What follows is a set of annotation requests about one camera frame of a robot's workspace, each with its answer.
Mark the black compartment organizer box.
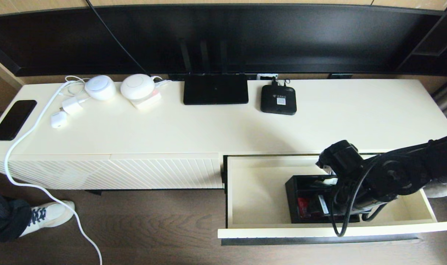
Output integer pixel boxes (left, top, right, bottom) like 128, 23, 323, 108
285, 174, 361, 224

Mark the cream ribbed drawer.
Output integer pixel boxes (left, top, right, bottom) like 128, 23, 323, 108
218, 154, 447, 246

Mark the white charger with thin cable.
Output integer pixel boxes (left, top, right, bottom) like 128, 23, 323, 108
60, 75, 92, 116

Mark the white slatted cabinet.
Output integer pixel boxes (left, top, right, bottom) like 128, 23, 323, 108
0, 79, 447, 192

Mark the red snack packet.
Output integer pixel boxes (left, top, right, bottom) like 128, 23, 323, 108
297, 198, 314, 218

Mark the black set-top box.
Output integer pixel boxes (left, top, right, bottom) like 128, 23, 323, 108
261, 85, 297, 116

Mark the black shelf unit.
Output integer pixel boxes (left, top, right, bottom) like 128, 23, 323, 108
395, 0, 447, 76

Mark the black router with antennas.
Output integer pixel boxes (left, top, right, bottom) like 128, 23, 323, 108
179, 40, 249, 106

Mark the black television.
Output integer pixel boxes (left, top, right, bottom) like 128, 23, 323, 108
0, 5, 447, 78

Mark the cream ribbed cabinet front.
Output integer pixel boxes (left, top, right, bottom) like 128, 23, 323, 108
0, 155, 113, 190
110, 153, 225, 189

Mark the pink white small box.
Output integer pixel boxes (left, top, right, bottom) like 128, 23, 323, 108
130, 92, 162, 110

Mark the white round flat device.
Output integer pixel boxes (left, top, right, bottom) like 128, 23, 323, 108
120, 74, 155, 101

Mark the white dome smart speaker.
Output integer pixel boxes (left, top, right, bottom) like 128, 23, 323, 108
85, 75, 116, 101

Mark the white sneaker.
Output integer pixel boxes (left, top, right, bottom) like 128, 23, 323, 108
19, 201, 76, 238

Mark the white earbuds case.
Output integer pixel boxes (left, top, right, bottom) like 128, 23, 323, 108
50, 111, 68, 129

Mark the black trouser leg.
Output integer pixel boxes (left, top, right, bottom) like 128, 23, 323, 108
0, 188, 32, 243

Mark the black smartphone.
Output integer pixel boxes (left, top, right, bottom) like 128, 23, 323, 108
0, 100, 38, 141

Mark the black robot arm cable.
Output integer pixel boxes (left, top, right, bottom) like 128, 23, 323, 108
330, 156, 390, 237

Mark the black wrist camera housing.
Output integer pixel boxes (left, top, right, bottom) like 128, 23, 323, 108
316, 140, 361, 174

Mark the white plug with cable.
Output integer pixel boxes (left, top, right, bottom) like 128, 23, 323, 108
152, 76, 171, 89

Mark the thin black hanging cable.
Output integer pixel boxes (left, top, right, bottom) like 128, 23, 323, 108
85, 0, 150, 76

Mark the thick white power cable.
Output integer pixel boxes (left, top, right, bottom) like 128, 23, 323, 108
4, 81, 103, 265

